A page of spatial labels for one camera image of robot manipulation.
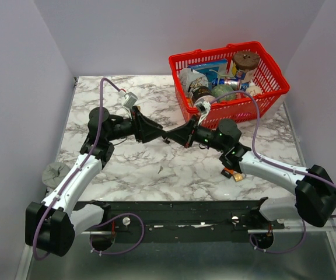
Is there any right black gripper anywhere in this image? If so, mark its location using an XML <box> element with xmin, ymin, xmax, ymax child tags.
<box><xmin>166</xmin><ymin>115</ymin><xmax>227</xmax><ymax>152</ymax></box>

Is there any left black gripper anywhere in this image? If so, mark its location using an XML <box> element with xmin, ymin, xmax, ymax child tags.
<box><xmin>106</xmin><ymin>106</ymin><xmax>166</xmax><ymax>144</ymax></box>

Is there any orange black padlock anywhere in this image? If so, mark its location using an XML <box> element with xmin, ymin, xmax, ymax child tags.
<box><xmin>221</xmin><ymin>168</ymin><xmax>234</xmax><ymax>178</ymax></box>

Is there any black headed key bunch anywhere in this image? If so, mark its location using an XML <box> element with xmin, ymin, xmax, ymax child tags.
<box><xmin>163</xmin><ymin>137</ymin><xmax>170</xmax><ymax>144</ymax></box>

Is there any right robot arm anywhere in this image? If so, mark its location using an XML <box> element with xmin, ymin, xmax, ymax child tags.
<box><xmin>163</xmin><ymin>117</ymin><xmax>336</xmax><ymax>229</ymax></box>

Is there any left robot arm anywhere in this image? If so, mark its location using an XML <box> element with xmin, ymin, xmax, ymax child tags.
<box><xmin>25</xmin><ymin>106</ymin><xmax>165</xmax><ymax>261</ymax></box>

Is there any black label cup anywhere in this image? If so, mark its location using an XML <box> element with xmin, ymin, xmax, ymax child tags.
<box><xmin>190</xmin><ymin>86</ymin><xmax>216</xmax><ymax>107</ymax></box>

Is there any white snack bag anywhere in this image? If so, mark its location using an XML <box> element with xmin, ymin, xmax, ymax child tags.
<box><xmin>178</xmin><ymin>68</ymin><xmax>208</xmax><ymax>94</ymax></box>

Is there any green melon ball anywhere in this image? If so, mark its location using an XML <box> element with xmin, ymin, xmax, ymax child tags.
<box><xmin>212</xmin><ymin>85</ymin><xmax>236</xmax><ymax>102</ymax></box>

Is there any small brass padlock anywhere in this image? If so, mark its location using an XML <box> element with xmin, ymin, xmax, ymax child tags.
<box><xmin>233</xmin><ymin>173</ymin><xmax>244</xmax><ymax>182</ymax></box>

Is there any blue soda can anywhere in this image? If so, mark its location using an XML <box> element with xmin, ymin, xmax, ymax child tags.
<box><xmin>220</xmin><ymin>79</ymin><xmax>250</xmax><ymax>91</ymax></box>

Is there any blue book box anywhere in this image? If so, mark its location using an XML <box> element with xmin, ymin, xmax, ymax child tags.
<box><xmin>188</xmin><ymin>59</ymin><xmax>228</xmax><ymax>83</ymax></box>

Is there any white round bottle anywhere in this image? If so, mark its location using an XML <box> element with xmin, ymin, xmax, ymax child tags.
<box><xmin>246</xmin><ymin>81</ymin><xmax>263</xmax><ymax>97</ymax></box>

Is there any brown lid canister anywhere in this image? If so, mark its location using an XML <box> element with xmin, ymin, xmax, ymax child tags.
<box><xmin>231</xmin><ymin>51</ymin><xmax>261</xmax><ymax>83</ymax></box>

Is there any red plastic basket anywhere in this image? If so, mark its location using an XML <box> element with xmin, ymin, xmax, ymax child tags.
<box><xmin>169</xmin><ymin>41</ymin><xmax>290</xmax><ymax>128</ymax></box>

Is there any grey tape roll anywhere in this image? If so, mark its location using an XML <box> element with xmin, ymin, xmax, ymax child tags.
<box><xmin>41</xmin><ymin>162</ymin><xmax>70</xmax><ymax>189</ymax></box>

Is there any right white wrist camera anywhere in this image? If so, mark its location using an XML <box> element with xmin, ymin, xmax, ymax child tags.
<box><xmin>195</xmin><ymin>100</ymin><xmax>211</xmax><ymax>125</ymax></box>

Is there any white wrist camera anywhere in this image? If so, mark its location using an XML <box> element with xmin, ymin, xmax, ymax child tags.
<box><xmin>118</xmin><ymin>90</ymin><xmax>138</xmax><ymax>113</ymax></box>
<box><xmin>195</xmin><ymin>100</ymin><xmax>211</xmax><ymax>125</ymax></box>

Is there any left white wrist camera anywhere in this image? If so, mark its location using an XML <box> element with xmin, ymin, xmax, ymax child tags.
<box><xmin>118</xmin><ymin>90</ymin><xmax>138</xmax><ymax>113</ymax></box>

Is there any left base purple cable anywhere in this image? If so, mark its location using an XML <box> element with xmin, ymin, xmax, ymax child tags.
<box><xmin>89</xmin><ymin>212</ymin><xmax>145</xmax><ymax>257</ymax></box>

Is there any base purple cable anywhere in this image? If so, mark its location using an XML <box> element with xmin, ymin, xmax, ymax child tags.
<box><xmin>248</xmin><ymin>218</ymin><xmax>306</xmax><ymax>254</ymax></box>
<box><xmin>89</xmin><ymin>212</ymin><xmax>145</xmax><ymax>257</ymax></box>

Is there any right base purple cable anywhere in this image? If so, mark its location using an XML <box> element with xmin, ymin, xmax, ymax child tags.
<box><xmin>248</xmin><ymin>218</ymin><xmax>306</xmax><ymax>254</ymax></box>

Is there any aluminium frame rail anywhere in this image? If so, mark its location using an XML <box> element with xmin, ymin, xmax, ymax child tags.
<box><xmin>248</xmin><ymin>220</ymin><xmax>336</xmax><ymax>234</ymax></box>

